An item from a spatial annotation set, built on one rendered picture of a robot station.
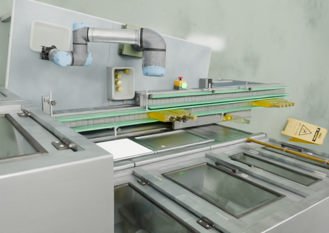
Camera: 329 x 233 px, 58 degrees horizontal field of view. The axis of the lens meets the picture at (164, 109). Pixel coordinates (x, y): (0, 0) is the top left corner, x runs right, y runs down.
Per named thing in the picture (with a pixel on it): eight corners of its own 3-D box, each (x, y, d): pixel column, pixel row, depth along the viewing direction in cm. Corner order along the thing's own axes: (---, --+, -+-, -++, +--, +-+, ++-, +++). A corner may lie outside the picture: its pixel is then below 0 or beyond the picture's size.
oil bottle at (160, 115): (148, 117, 217) (166, 123, 200) (149, 109, 215) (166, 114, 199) (154, 116, 220) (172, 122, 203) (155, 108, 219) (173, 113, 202)
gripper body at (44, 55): (40, 44, 163) (46, 47, 153) (56, 47, 168) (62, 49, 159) (38, 58, 164) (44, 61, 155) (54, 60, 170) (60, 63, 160)
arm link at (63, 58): (73, 68, 149) (56, 67, 144) (66, 64, 158) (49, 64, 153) (73, 52, 147) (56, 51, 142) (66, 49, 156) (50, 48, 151)
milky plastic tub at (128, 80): (106, 98, 208) (112, 100, 201) (106, 66, 204) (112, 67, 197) (129, 97, 218) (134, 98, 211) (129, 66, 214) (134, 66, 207)
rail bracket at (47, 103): (39, 115, 180) (50, 123, 162) (37, 88, 177) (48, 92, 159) (47, 114, 183) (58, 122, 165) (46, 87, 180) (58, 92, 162)
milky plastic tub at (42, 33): (28, 20, 171) (32, 18, 164) (66, 28, 185) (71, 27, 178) (25, 50, 173) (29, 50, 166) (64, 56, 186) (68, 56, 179)
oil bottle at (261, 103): (252, 104, 287) (278, 109, 265) (252, 99, 286) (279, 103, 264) (256, 104, 290) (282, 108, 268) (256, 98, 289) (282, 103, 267)
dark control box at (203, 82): (198, 87, 259) (205, 88, 252) (199, 78, 257) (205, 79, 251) (205, 86, 263) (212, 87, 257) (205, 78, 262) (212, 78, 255)
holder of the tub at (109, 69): (106, 105, 210) (112, 107, 203) (106, 66, 205) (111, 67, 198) (128, 104, 220) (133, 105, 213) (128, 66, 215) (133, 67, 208)
